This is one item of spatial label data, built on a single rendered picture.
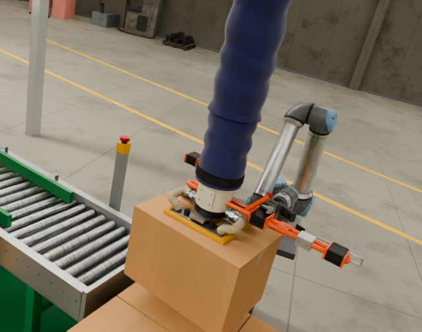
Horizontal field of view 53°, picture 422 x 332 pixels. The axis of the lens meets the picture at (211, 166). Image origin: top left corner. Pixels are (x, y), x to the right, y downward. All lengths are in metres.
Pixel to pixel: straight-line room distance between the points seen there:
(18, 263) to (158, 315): 0.82
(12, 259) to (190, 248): 1.10
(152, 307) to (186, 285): 0.35
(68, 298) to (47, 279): 0.16
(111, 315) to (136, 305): 0.14
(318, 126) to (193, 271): 0.99
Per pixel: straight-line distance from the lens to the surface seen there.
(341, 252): 1.79
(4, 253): 2.62
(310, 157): 2.39
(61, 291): 2.34
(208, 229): 1.90
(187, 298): 2.00
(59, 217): 2.86
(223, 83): 1.71
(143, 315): 2.22
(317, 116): 2.26
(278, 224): 1.84
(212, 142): 1.79
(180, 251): 1.91
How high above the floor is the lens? 2.07
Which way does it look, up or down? 23 degrees down
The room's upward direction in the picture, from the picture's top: 14 degrees clockwise
